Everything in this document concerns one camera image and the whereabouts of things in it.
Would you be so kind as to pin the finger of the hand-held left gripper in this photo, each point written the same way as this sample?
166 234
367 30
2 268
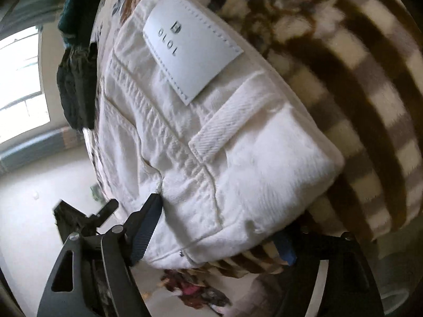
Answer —
105 213

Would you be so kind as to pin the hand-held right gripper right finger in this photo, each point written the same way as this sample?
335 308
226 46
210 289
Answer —
287 251

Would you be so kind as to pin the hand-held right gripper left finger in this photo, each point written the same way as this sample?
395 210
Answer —
145 228

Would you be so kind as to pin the white pants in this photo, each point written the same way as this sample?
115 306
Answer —
205 132

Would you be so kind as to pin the grey blue curtain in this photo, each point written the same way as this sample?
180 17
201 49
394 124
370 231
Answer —
39 150

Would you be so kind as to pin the floor clutter pile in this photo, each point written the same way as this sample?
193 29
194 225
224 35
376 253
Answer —
198 290

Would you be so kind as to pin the stack of folded jeans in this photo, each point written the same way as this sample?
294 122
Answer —
77 89

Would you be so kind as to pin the window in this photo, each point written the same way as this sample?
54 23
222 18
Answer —
19 86

